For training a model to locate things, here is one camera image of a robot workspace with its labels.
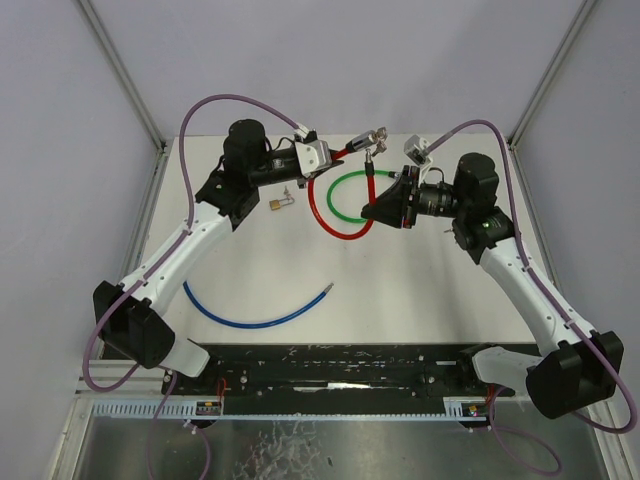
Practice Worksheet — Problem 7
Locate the aluminium frame post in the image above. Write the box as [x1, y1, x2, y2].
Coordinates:
[73, 0, 166, 151]
[507, 0, 601, 150]

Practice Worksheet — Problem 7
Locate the green cable lock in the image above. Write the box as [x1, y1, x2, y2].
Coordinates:
[326, 169, 368, 225]

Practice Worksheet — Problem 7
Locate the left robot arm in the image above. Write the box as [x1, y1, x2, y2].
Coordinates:
[93, 119, 332, 395]

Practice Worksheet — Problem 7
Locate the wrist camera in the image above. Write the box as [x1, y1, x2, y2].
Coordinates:
[294, 128, 333, 172]
[403, 134, 433, 184]

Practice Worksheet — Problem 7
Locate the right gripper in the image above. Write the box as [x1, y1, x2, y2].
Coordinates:
[362, 165, 469, 229]

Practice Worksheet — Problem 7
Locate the right aluminium frame post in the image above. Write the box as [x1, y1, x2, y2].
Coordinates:
[507, 0, 601, 150]

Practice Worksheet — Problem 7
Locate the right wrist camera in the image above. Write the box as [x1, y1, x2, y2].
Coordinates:
[403, 134, 433, 184]

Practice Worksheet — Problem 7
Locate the left aluminium frame post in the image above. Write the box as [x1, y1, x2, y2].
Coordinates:
[73, 0, 166, 151]

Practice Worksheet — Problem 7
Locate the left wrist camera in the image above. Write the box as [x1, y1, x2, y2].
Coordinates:
[294, 128, 333, 172]

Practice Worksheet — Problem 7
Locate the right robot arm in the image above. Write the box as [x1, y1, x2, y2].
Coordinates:
[361, 153, 624, 419]

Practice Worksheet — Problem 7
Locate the brass padlock with key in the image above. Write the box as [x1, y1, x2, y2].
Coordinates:
[269, 196, 295, 211]

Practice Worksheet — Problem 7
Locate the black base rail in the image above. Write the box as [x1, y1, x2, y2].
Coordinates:
[174, 344, 496, 398]

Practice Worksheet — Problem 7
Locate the red cable lock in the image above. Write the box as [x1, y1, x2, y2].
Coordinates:
[307, 127, 391, 241]

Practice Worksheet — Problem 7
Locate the blue cable lock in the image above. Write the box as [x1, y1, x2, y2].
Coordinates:
[182, 279, 335, 330]

